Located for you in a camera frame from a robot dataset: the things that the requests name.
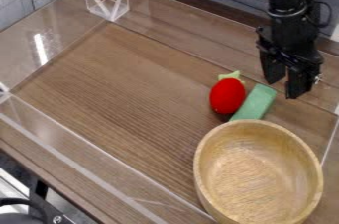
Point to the green foam block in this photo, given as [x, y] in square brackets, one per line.
[256, 103]

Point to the clear acrylic tray wall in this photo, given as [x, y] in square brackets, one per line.
[104, 106]

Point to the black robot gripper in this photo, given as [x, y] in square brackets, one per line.
[285, 45]

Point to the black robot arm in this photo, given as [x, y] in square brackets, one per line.
[296, 7]

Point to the light wooden bowl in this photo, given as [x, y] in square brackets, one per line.
[257, 175]

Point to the clear acrylic corner bracket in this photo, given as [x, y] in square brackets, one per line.
[108, 9]

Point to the red plush strawberry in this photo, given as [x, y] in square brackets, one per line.
[228, 93]

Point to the black table leg clamp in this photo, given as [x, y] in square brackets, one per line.
[49, 214]

